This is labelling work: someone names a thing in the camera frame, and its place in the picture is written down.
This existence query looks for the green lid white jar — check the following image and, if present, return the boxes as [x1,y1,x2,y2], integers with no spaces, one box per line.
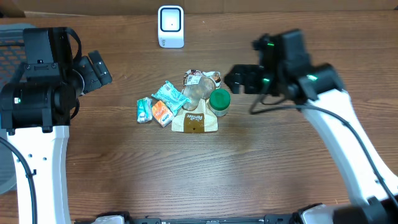
[209,89,231,116]

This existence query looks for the brown bread snack bag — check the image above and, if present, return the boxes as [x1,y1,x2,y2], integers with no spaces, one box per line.
[172,70,221,133]

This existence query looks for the green blue tissue packet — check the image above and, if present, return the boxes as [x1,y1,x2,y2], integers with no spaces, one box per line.
[137,97,153,123]

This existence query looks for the teal wet wipes pack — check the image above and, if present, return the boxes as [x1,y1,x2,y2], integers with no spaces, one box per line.
[152,80,192,116]

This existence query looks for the orange tissue packet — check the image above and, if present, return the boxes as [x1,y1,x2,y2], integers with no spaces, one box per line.
[152,100,175,128]

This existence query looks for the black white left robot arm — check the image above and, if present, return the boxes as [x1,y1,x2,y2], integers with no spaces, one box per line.
[1,27,112,223]

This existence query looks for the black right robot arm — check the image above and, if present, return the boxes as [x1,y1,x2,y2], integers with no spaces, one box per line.
[224,29,397,223]

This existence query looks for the white barcode scanner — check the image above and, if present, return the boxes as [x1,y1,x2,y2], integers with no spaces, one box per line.
[157,5,185,49]

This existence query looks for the grey plastic shopping basket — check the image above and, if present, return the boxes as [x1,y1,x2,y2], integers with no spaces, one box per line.
[1,23,34,195]

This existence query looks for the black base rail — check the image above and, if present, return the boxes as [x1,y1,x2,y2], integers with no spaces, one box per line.
[74,211,312,224]

